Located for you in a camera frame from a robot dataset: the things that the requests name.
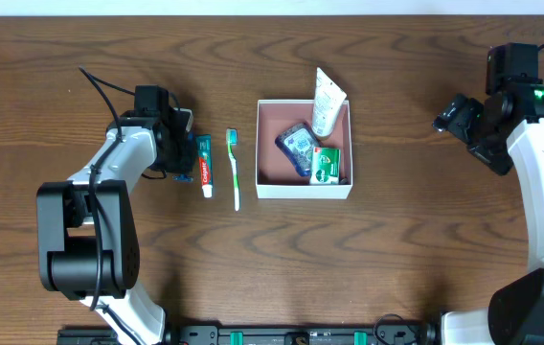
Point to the white open cardboard box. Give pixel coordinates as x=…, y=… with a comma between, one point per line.
x=275, y=175

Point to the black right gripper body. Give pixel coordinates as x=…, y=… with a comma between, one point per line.
x=460, y=121

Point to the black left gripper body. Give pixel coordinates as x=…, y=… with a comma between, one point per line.
x=176, y=156

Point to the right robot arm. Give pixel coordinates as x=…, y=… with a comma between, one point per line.
x=506, y=132

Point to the green red toothpaste tube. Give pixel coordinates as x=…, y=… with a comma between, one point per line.
x=204, y=150

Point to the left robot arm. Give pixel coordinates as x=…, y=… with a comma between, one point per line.
x=88, y=248

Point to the white lotion tube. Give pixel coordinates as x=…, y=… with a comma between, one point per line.
x=328, y=100

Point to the black mounting rail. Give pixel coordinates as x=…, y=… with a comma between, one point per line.
x=392, y=333

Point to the green white toothbrush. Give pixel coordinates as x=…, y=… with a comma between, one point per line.
x=232, y=140

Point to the blue disposable razor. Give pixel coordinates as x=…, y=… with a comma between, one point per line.
x=183, y=177

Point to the green soap bar box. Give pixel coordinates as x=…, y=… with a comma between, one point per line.
x=325, y=166

